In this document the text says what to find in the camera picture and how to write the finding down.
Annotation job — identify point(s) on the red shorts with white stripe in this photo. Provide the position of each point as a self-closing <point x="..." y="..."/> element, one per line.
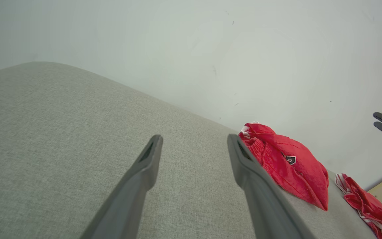
<point x="293" y="172"/>

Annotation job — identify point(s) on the red basketball jersey with number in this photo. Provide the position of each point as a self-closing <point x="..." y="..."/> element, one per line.
<point x="366" y="205"/>

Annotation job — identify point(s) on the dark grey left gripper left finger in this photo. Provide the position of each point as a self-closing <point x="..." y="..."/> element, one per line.
<point x="128" y="196"/>

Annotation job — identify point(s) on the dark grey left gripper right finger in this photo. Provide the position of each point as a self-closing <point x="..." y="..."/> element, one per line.
<point x="264" y="202"/>

